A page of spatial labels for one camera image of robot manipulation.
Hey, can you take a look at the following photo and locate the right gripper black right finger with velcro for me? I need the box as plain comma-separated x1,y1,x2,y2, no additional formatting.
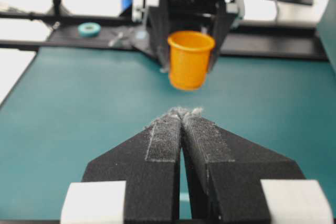
181,113,334,222

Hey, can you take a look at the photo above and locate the black metal frame rail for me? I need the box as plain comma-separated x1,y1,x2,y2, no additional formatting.
1,0,133,26

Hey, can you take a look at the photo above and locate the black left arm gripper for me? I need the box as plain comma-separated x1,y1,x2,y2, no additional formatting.
132,0,245,72

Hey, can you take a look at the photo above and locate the orange plastic cup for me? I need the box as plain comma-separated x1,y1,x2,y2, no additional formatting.
167,30,215,91

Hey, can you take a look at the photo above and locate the right gripper black left finger with velcro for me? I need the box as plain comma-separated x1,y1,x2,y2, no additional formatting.
60,113,182,222

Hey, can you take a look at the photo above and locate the teal tape roll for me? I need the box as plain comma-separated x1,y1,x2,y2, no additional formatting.
78,23,101,37

